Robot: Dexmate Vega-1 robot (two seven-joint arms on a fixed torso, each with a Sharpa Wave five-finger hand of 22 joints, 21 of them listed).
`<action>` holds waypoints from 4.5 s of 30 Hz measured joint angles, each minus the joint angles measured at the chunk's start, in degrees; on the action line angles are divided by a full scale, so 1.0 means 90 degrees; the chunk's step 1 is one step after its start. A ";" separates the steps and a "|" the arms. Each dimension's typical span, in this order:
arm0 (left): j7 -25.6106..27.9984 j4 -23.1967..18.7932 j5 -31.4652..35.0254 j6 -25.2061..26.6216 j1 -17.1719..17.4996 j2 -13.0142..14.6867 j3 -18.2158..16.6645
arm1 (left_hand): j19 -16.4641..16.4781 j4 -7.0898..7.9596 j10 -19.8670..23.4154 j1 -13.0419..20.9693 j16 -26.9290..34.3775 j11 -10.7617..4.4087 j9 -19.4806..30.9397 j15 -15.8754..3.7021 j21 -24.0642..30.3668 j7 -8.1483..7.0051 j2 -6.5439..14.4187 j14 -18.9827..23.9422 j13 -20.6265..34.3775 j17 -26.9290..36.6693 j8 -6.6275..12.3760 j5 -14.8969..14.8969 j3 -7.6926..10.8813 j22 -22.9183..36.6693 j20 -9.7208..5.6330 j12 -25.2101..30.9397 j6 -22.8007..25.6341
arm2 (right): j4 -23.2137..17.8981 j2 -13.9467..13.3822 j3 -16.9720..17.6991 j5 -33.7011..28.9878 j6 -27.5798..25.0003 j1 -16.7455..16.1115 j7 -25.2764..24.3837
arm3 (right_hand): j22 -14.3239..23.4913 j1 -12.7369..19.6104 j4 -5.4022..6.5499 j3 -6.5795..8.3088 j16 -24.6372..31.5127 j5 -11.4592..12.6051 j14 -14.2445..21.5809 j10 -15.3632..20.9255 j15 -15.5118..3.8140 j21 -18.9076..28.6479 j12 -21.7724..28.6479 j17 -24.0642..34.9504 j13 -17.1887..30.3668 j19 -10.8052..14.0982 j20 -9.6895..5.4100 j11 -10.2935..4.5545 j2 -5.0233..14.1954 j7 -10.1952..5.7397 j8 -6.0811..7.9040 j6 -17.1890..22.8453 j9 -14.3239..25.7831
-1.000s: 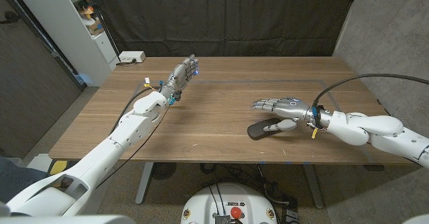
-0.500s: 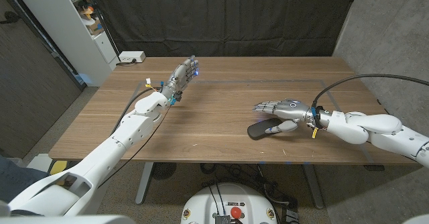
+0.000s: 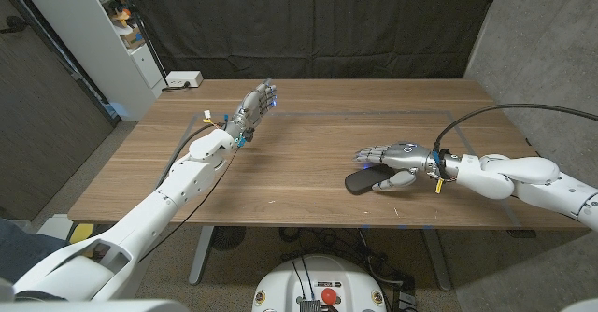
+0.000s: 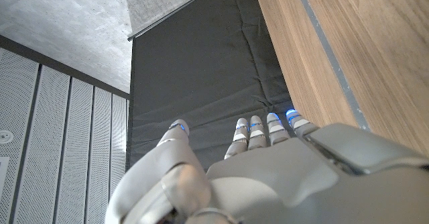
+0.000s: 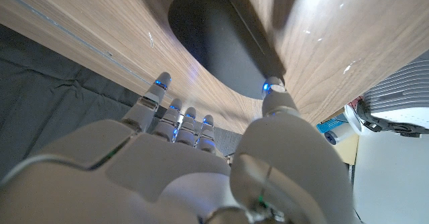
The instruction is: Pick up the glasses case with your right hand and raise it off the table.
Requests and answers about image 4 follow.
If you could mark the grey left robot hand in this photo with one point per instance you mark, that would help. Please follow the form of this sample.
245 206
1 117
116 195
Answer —
285 183

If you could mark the round white ceiling sensor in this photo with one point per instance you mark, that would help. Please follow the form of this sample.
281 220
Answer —
6 137

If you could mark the wooden panel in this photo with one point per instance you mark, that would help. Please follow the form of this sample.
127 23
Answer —
330 56

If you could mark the black backdrop curtain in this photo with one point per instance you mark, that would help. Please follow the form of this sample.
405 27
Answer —
201 76

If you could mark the black backdrop crossbar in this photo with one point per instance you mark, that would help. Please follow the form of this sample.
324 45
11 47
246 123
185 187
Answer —
161 19

